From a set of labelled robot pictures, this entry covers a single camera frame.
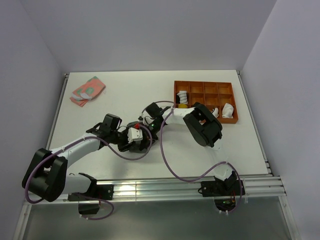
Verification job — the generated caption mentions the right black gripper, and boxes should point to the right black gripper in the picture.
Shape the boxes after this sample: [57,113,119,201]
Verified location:
[140,121,165,152]

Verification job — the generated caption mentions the white black striped sock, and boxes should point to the white black striped sock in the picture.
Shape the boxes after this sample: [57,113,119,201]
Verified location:
[175,90,188,105]

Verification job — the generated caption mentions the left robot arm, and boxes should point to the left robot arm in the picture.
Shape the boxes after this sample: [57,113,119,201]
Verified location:
[22,113,153,204]

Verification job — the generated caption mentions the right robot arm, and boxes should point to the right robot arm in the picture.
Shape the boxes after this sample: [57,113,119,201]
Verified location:
[142,101,240,195]

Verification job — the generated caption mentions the pink green patterned socks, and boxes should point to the pink green patterned socks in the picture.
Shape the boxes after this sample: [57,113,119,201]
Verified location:
[69,76,106,107]

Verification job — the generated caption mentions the yellow rolled sock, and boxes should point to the yellow rolled sock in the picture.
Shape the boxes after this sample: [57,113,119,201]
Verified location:
[178,104,188,109]

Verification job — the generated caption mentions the white black rolled sock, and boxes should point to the white black rolled sock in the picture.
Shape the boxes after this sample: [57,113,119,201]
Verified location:
[211,107,219,118]

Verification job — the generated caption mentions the orange compartment tray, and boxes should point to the orange compartment tray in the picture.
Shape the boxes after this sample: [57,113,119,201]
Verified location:
[173,81,239,124]

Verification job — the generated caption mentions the aluminium frame rail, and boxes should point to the aluminium frame rail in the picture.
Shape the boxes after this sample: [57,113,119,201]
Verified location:
[97,176,287,203]

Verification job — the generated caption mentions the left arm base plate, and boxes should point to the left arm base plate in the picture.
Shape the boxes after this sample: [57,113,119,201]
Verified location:
[67,184,114,202]

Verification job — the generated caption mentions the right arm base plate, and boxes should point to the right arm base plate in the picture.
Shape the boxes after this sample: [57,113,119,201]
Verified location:
[198,180,246,197]

